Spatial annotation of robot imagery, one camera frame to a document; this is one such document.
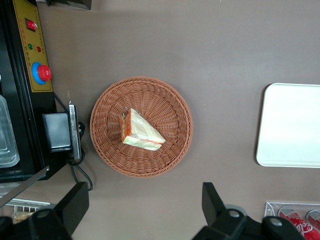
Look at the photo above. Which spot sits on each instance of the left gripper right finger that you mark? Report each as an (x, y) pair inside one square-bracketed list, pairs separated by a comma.
[(212, 205)]

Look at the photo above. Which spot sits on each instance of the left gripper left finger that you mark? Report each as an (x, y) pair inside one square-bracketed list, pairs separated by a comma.
[(75, 205)]

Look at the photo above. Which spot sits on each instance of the triangular sandwich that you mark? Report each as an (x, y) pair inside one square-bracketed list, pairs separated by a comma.
[(140, 132)]

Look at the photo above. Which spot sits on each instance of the cream plastic tray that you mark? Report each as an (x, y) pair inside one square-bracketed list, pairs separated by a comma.
[(290, 125)]

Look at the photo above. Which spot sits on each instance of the brown round wicker basket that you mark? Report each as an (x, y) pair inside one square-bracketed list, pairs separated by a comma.
[(165, 100)]

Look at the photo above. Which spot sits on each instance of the clear bag of crackers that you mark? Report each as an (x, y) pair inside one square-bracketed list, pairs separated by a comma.
[(22, 217)]

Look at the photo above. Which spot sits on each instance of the clear acrylic bottle rack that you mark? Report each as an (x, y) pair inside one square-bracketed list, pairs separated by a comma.
[(271, 207)]

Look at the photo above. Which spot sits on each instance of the large clear plastic container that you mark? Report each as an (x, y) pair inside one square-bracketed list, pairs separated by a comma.
[(7, 140)]

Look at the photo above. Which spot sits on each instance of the black sealing machine yellow panel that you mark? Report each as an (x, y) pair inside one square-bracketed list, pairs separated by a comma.
[(22, 105)]

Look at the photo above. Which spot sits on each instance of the grey flat plate black end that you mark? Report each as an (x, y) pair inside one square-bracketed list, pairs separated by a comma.
[(72, 3)]

